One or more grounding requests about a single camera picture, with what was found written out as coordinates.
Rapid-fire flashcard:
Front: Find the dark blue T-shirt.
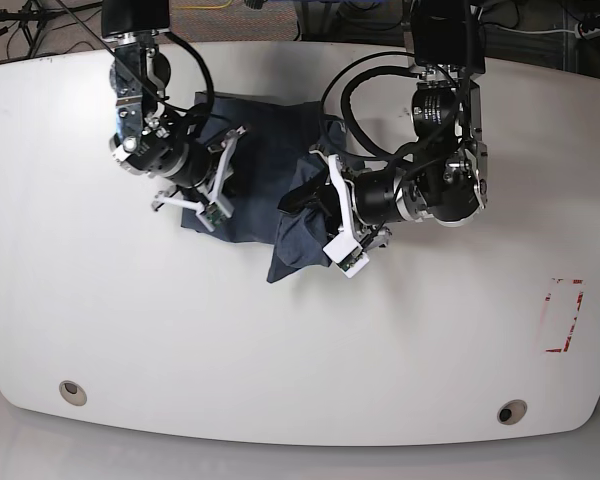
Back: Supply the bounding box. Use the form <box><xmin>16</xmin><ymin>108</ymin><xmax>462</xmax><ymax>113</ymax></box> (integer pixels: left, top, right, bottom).
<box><xmin>181</xmin><ymin>95</ymin><xmax>331</xmax><ymax>283</ymax></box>

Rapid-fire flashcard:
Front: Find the left table cable grommet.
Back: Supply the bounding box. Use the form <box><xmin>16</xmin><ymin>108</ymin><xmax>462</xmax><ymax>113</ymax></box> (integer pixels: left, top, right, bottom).
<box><xmin>59</xmin><ymin>380</ymin><xmax>87</xmax><ymax>407</ymax></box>

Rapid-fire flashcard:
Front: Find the white power strip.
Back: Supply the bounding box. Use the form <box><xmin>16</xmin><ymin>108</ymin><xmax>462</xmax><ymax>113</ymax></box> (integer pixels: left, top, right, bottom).
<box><xmin>575</xmin><ymin>13</ymin><xmax>600</xmax><ymax>40</ymax></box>

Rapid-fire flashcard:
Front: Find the right table cable grommet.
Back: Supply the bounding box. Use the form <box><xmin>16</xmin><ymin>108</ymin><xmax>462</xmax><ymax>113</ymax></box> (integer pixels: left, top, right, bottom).
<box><xmin>497</xmin><ymin>399</ymin><xmax>528</xmax><ymax>426</ymax></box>

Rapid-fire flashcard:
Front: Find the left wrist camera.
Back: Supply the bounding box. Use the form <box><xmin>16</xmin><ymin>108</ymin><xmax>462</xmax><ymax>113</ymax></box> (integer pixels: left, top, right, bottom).
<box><xmin>337</xmin><ymin>250</ymin><xmax>369</xmax><ymax>279</ymax></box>

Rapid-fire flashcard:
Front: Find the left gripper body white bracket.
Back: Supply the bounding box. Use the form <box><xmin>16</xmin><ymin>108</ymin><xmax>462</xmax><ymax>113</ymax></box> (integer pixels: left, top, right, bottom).
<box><xmin>308</xmin><ymin>144</ymin><xmax>406</xmax><ymax>280</ymax></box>

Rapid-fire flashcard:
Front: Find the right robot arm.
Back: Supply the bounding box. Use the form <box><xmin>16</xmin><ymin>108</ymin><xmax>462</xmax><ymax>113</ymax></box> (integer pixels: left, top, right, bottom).
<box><xmin>101</xmin><ymin>1</ymin><xmax>246</xmax><ymax>232</ymax></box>

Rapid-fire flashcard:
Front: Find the red tape rectangle marking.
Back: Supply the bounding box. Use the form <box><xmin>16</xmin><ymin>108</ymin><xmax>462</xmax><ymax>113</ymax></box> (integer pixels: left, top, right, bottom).
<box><xmin>538</xmin><ymin>278</ymin><xmax>585</xmax><ymax>353</ymax></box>

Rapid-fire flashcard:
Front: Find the white cable on floor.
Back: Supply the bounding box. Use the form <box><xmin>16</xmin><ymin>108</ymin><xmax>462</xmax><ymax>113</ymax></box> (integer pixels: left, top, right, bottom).
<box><xmin>482</xmin><ymin>22</ymin><xmax>579</xmax><ymax>39</ymax></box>

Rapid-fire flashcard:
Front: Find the yellow cable on floor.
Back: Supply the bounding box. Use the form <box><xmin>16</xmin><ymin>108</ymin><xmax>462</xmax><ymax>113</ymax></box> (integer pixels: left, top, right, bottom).
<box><xmin>172</xmin><ymin>0</ymin><xmax>234</xmax><ymax>14</ymax></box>

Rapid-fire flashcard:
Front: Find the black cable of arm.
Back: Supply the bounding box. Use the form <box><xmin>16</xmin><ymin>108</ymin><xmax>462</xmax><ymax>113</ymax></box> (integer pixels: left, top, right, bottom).
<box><xmin>157</xmin><ymin>32</ymin><xmax>216</xmax><ymax>131</ymax></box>
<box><xmin>320</xmin><ymin>49</ymin><xmax>431</xmax><ymax>166</ymax></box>

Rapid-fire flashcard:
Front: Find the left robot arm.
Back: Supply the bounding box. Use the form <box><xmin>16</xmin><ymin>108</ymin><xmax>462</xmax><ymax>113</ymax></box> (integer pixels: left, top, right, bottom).
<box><xmin>269</xmin><ymin>1</ymin><xmax>488</xmax><ymax>281</ymax></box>

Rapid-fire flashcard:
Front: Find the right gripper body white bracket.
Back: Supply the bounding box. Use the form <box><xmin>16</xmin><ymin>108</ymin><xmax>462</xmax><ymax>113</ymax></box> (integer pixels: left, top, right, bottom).
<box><xmin>151</xmin><ymin>126</ymin><xmax>247</xmax><ymax>232</ymax></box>

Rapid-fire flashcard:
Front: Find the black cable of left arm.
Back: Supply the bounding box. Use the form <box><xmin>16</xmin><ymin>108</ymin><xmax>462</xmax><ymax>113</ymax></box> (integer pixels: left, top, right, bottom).
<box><xmin>320</xmin><ymin>49</ymin><xmax>431</xmax><ymax>166</ymax></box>

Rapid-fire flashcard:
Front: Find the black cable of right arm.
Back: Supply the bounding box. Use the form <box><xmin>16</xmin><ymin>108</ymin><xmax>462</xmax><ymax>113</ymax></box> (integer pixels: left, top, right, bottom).
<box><xmin>157</xmin><ymin>32</ymin><xmax>216</xmax><ymax>131</ymax></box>

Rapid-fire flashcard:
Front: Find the table cable grommet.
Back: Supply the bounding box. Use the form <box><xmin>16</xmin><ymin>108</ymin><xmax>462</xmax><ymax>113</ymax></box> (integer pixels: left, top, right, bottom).
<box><xmin>497</xmin><ymin>399</ymin><xmax>528</xmax><ymax>426</ymax></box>
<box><xmin>59</xmin><ymin>380</ymin><xmax>87</xmax><ymax>407</ymax></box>

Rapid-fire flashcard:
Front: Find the black tripod stand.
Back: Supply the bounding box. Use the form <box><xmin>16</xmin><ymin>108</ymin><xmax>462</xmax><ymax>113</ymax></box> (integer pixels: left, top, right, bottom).
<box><xmin>0</xmin><ymin>0</ymin><xmax>104</xmax><ymax>57</ymax></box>

